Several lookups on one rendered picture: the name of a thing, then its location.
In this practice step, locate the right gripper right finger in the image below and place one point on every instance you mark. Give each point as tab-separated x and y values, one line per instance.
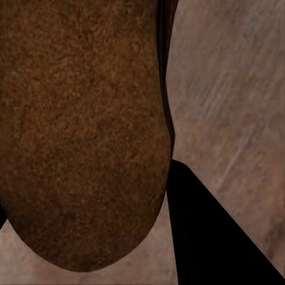
210	247

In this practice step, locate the sandal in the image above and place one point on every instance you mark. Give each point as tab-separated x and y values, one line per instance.
86	131

